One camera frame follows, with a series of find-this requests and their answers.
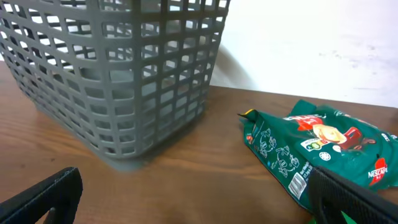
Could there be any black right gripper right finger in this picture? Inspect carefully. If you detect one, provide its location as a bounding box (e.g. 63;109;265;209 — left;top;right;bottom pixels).
308;166;397;224

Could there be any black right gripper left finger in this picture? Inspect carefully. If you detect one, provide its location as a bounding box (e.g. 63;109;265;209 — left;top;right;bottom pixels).
1;167;83;223

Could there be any green Nescafe coffee pouch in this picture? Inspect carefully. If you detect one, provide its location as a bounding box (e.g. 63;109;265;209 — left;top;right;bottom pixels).
239;100;397;212

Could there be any grey plastic basket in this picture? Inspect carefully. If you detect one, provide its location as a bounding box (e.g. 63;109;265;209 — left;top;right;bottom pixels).
1;0;230;170

